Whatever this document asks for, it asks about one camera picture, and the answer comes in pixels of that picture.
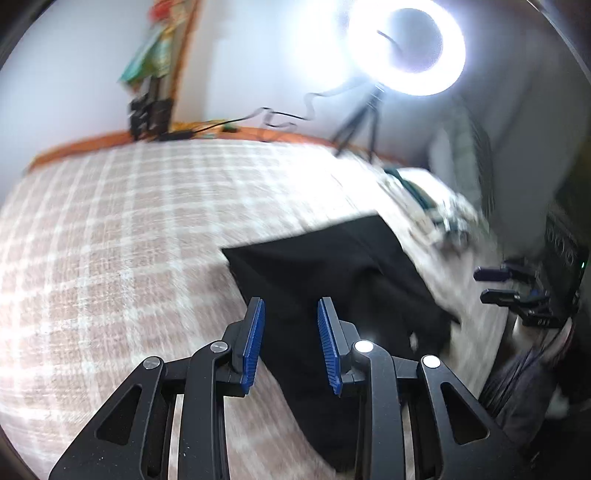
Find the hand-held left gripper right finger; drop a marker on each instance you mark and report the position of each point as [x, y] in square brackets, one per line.
[328, 346]

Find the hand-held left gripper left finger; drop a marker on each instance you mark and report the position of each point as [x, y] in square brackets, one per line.
[254, 341]

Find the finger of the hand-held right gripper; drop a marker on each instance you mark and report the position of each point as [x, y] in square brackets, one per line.
[491, 273]
[498, 296]

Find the black garment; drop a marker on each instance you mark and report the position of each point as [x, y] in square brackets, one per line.
[332, 258]

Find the pile of folded clothes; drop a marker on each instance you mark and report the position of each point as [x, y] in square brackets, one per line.
[443, 217]

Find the person's striped grey pants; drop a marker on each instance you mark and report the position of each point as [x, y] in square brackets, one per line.
[521, 387]

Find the beige checked blanket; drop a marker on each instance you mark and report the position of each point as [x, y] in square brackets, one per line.
[115, 230]

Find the black device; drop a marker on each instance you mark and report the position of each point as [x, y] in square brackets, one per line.
[150, 113]

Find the orange wooden bed edge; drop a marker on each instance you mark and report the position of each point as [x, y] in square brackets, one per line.
[92, 143]

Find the colourful wall hanging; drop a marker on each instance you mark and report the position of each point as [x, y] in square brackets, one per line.
[157, 50]

